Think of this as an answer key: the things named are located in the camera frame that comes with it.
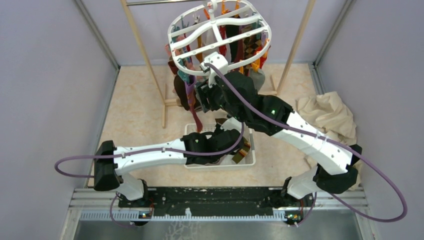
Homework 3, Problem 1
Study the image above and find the olive green striped sock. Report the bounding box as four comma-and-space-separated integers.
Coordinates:
231, 137, 251, 164

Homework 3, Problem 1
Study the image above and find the white perforated plastic basket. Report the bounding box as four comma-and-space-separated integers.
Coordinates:
185, 126, 256, 172

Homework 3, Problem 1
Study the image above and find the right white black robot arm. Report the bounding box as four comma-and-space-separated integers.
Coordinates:
194, 71, 359, 206

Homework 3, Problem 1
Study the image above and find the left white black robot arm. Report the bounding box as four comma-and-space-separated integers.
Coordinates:
93, 128, 244, 207

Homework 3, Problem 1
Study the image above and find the white oval clip hanger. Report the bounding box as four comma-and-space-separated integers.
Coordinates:
166, 0, 272, 76

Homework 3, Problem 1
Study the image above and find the purple striped sock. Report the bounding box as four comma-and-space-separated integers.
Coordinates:
184, 75, 203, 133

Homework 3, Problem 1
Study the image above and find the cream crumpled cloth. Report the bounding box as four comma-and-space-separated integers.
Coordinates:
295, 91, 364, 191

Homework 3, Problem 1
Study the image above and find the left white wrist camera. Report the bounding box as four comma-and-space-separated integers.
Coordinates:
220, 117, 243, 132

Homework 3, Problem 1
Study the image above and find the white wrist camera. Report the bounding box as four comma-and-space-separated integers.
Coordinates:
220, 117, 243, 132
200, 51, 229, 88

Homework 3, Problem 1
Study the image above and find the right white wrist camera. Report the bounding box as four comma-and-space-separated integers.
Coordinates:
200, 51, 229, 88

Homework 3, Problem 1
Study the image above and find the wooden rack frame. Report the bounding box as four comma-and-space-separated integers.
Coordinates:
119, 0, 317, 129

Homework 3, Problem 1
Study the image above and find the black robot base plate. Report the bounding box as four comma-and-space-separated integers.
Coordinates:
118, 186, 313, 217

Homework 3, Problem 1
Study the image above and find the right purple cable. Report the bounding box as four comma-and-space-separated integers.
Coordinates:
205, 62, 409, 228

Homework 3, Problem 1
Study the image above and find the aluminium rail front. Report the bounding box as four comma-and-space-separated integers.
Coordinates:
69, 187, 368, 222

